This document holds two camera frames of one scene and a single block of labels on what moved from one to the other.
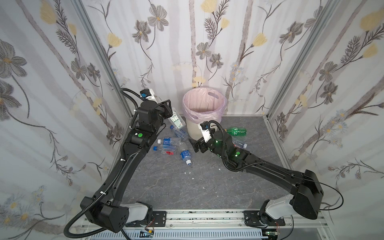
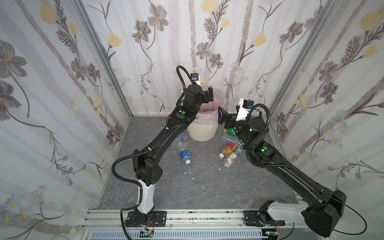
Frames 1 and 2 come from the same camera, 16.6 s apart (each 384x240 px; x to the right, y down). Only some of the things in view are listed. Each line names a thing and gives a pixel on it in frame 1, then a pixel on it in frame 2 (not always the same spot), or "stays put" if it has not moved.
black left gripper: (166, 107) → (205, 96)
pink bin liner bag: (200, 104) stays put
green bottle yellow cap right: (235, 131) stays put
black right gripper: (202, 144) → (229, 116)
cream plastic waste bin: (193, 130) stays put
